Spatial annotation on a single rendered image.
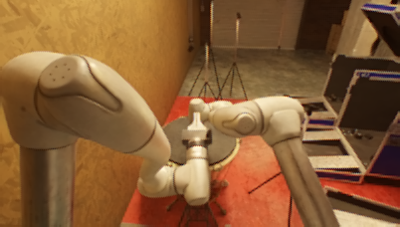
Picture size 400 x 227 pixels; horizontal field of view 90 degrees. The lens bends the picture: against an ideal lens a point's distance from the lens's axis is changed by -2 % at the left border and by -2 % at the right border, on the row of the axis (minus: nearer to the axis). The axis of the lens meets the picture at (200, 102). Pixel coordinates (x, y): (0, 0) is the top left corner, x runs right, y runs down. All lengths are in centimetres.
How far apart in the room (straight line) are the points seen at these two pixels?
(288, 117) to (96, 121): 61
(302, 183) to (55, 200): 65
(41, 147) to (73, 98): 20
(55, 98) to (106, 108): 6
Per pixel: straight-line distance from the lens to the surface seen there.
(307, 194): 74
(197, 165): 81
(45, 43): 125
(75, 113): 31
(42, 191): 54
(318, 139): 323
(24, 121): 46
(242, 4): 765
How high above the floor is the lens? 189
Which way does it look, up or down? 29 degrees down
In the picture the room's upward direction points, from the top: straight up
